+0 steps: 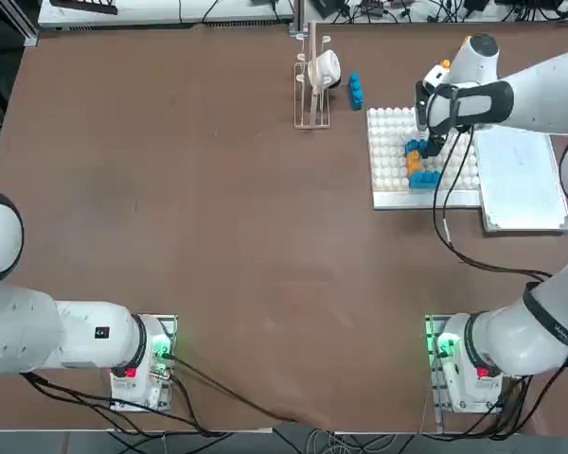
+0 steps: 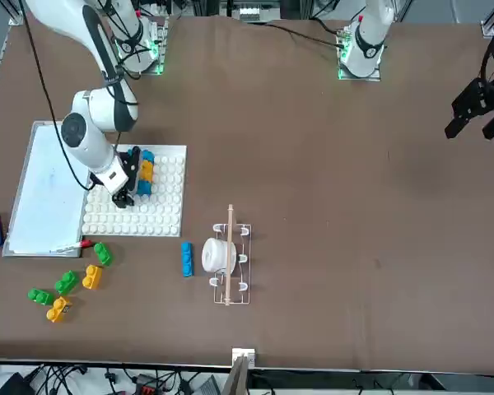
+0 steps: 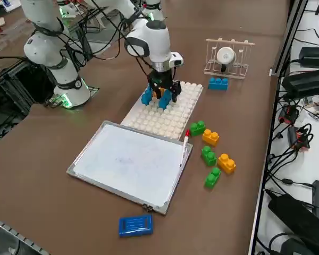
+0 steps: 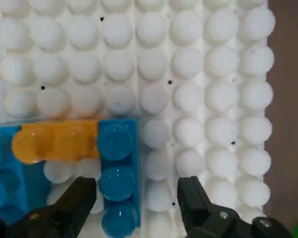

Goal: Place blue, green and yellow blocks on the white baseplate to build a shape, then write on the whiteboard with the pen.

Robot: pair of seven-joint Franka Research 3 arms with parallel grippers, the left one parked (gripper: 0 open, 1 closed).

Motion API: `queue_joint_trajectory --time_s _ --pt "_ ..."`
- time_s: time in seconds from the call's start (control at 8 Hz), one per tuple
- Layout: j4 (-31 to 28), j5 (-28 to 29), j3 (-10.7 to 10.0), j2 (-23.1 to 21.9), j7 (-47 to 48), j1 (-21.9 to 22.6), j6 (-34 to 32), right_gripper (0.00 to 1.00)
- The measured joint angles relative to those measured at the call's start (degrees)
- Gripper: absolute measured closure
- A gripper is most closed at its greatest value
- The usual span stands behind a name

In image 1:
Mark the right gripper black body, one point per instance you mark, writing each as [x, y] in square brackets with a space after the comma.
[438, 134]

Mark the blue three-stud block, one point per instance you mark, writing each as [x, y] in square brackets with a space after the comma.
[356, 92]
[414, 144]
[423, 182]

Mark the yellow two-stud block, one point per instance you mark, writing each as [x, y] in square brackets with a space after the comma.
[446, 64]
[413, 163]

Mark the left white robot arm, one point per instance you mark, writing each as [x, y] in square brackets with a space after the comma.
[19, 331]

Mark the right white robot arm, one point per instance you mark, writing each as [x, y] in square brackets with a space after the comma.
[539, 104]

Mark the white studded baseplate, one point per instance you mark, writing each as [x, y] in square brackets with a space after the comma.
[388, 142]

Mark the white cup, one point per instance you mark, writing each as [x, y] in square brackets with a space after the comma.
[326, 68]

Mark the black power strip red switches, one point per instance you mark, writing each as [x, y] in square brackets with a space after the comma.
[376, 7]

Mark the white side bench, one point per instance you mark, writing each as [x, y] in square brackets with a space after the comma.
[170, 13]

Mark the long black power strip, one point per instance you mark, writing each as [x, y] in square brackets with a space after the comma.
[90, 5]

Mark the whiteboard with silver frame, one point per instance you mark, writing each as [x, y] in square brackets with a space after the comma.
[520, 189]

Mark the upright aluminium post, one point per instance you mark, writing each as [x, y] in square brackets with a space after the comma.
[299, 12]

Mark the aluminium frame profile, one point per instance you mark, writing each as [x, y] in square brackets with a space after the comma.
[21, 23]

